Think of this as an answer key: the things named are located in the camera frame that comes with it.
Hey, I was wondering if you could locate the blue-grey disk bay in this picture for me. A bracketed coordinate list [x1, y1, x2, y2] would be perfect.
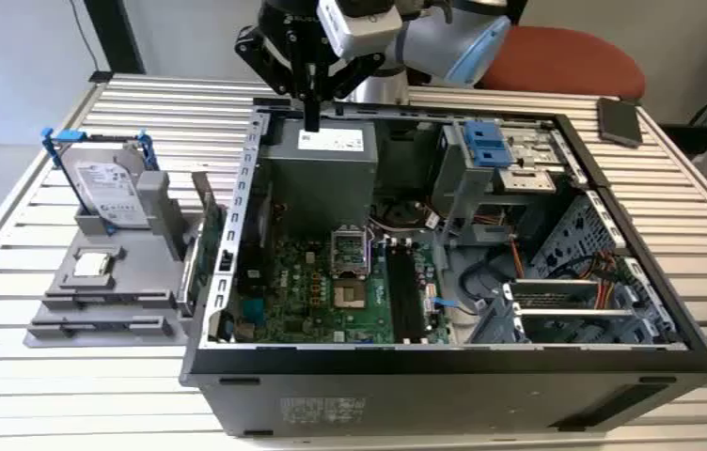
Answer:
[469, 276, 681, 347]

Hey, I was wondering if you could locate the round bronze component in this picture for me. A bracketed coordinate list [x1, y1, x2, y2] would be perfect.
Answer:
[387, 200, 427, 226]

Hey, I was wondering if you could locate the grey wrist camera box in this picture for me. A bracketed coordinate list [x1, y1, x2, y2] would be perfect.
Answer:
[318, 0, 406, 60]

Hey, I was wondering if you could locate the red chair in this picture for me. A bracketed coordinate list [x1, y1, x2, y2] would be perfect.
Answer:
[475, 25, 649, 100]

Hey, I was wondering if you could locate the silver CPU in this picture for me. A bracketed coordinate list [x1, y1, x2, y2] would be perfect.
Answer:
[74, 252, 115, 277]

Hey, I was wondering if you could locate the thin locking lever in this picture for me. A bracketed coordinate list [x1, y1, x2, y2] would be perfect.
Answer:
[365, 229, 387, 279]

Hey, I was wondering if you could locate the single orange wire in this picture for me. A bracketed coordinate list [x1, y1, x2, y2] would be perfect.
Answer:
[507, 237, 527, 279]

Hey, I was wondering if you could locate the grey parts rack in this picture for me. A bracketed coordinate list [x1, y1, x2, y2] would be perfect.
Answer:
[24, 171, 230, 350]

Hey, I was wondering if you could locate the metal socket cover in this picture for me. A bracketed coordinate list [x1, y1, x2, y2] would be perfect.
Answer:
[330, 227, 373, 278]

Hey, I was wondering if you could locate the black cable loop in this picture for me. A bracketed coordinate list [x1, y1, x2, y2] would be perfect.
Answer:
[457, 246, 510, 316]

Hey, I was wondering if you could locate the black PC case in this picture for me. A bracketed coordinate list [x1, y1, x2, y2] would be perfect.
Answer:
[176, 97, 707, 439]

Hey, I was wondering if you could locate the grey power supply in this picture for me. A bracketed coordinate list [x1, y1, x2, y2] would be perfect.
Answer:
[263, 117, 381, 239]

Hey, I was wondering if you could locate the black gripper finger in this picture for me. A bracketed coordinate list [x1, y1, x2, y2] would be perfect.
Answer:
[311, 51, 387, 132]
[232, 26, 314, 132]

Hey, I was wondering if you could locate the grey metal drive bay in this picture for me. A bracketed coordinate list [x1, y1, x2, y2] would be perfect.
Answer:
[431, 117, 585, 245]

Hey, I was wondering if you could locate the green graphics card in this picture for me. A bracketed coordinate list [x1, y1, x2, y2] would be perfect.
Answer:
[178, 171, 231, 317]

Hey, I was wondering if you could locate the black metal post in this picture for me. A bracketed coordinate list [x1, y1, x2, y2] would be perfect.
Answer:
[82, 0, 147, 76]

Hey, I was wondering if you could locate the hard disk in blue carrier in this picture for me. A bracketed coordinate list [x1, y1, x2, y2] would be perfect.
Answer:
[39, 125, 160, 232]

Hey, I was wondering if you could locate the black phone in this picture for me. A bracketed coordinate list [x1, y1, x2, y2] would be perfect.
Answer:
[596, 97, 644, 149]

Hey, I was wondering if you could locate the black RAM slot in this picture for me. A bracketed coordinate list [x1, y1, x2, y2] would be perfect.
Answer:
[402, 240, 422, 342]
[394, 240, 414, 342]
[386, 240, 406, 342]

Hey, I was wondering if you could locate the green motherboard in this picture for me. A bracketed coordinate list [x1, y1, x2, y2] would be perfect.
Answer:
[231, 234, 455, 344]

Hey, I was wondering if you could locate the CPU socket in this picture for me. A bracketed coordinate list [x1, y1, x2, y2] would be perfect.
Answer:
[333, 276, 371, 311]

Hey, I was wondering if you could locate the orange wire bundle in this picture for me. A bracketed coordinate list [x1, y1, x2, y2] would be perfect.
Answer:
[578, 248, 622, 314]

